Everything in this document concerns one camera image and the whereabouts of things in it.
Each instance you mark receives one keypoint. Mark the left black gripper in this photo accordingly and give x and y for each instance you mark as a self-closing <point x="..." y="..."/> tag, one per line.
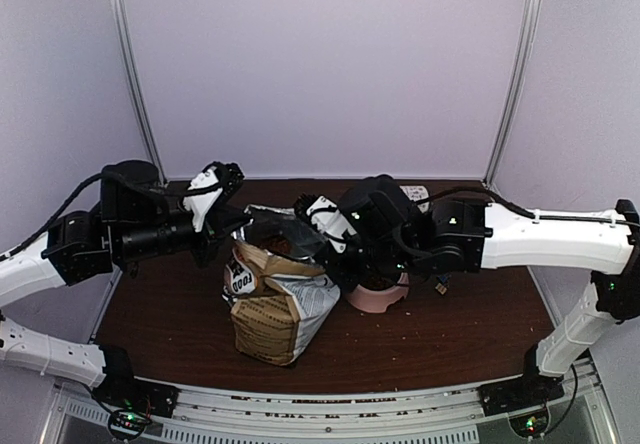
<point x="227" y="220"/>

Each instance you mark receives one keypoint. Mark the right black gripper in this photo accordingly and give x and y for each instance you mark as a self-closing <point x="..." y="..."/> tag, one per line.
<point x="342" y="279"/>

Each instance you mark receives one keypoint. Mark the pink double pet bowl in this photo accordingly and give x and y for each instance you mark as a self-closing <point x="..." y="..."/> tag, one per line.
<point x="375" y="294"/>

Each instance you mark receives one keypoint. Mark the dog food bag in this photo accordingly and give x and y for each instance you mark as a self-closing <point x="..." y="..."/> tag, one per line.
<point x="277" y="304"/>

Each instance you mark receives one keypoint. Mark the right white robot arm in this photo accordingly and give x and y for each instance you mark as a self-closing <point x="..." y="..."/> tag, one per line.
<point x="375" y="227"/>

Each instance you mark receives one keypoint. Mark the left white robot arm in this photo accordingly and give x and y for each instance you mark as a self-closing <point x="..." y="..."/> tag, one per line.
<point x="114" y="219"/>

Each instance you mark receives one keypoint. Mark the brown dog kibble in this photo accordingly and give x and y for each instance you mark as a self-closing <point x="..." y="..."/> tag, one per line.
<point x="276" y="244"/>

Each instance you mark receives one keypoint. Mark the white patterned mug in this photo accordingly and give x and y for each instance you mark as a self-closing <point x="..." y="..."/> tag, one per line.
<point x="418" y="194"/>

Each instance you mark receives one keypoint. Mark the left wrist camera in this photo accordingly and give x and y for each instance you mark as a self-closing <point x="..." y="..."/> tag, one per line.
<point x="213" y="186"/>

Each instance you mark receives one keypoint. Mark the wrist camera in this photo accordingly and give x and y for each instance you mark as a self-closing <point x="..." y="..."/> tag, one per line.
<point x="324" y="217"/>
<point x="213" y="186"/>

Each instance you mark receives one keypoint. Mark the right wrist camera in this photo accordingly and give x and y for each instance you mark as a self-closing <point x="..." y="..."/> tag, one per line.
<point x="324" y="217"/>

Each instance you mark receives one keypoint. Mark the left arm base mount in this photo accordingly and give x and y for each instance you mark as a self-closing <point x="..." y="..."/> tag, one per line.
<point x="131" y="405"/>

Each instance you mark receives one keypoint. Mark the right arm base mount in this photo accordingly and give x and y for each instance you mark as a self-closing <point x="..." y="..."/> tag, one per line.
<point x="527" y="396"/>

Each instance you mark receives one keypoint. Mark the left aluminium frame post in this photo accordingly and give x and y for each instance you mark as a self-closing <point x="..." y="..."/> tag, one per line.
<point x="134" y="86"/>

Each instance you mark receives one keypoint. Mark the aluminium frame post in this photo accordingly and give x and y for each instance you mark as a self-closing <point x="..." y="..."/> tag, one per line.
<point x="134" y="86"/>
<point x="527" y="34"/>

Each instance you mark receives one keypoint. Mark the right aluminium frame post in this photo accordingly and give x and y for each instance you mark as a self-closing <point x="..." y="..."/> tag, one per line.
<point x="527" y="34"/>

